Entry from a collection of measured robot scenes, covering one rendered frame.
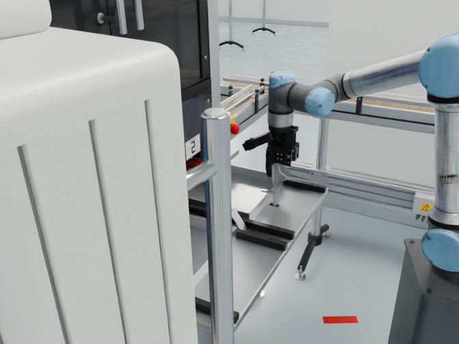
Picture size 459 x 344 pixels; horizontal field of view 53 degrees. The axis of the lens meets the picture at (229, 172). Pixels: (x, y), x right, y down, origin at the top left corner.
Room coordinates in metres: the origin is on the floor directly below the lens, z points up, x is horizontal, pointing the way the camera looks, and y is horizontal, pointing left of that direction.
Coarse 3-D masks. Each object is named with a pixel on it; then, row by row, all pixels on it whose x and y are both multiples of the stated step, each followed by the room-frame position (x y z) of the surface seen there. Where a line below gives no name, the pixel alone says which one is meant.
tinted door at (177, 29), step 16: (112, 0) 1.11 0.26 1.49; (128, 0) 1.16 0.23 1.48; (144, 0) 1.21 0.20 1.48; (160, 0) 1.27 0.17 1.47; (176, 0) 1.33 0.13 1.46; (192, 0) 1.41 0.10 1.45; (144, 16) 1.20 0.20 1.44; (160, 16) 1.26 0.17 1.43; (176, 16) 1.33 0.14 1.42; (192, 16) 1.40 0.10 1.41; (112, 32) 1.10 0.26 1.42; (128, 32) 1.15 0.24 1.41; (144, 32) 1.20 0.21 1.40; (160, 32) 1.26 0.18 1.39; (176, 32) 1.33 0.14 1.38; (192, 32) 1.40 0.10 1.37; (176, 48) 1.32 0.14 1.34; (192, 48) 1.39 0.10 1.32; (192, 64) 1.39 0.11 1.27; (192, 80) 1.38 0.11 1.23
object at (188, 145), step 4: (196, 136) 1.37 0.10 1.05; (192, 140) 1.35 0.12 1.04; (196, 140) 1.37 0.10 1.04; (188, 144) 1.33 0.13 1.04; (192, 144) 1.35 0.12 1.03; (196, 144) 1.37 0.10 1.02; (188, 148) 1.32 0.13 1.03; (196, 148) 1.37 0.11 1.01; (188, 152) 1.32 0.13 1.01; (196, 152) 1.36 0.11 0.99; (188, 156) 1.32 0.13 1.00
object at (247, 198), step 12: (240, 168) 1.41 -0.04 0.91; (240, 180) 1.38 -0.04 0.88; (252, 180) 1.37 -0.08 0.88; (264, 180) 1.37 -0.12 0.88; (192, 192) 1.30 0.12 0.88; (204, 192) 1.30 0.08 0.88; (240, 192) 1.29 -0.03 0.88; (252, 192) 1.29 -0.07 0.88; (264, 192) 1.29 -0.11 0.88; (204, 204) 1.18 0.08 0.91; (240, 204) 1.22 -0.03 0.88; (252, 204) 1.22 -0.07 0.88; (264, 204) 1.21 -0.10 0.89; (240, 216) 1.13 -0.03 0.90; (252, 216) 1.13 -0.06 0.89
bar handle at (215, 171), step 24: (216, 120) 0.37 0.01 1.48; (216, 144) 0.37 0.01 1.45; (192, 168) 0.36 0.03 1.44; (216, 168) 0.37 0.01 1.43; (216, 192) 0.37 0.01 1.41; (216, 216) 0.37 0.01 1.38; (216, 240) 0.37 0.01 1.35; (216, 264) 0.37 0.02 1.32; (216, 288) 0.37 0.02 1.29; (216, 312) 0.37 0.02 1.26; (216, 336) 0.37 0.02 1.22
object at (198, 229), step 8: (192, 216) 1.10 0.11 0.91; (192, 224) 1.10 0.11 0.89; (200, 224) 1.09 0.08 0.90; (192, 232) 1.07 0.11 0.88; (200, 232) 1.07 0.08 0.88; (232, 232) 1.02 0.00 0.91; (192, 240) 1.03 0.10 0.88; (200, 240) 1.03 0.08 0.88; (232, 240) 1.02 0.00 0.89; (192, 248) 1.00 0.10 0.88; (200, 248) 1.00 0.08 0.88; (192, 256) 0.97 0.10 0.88; (200, 256) 0.96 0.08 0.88; (200, 264) 0.93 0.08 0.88; (200, 272) 0.88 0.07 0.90; (200, 280) 0.87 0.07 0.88
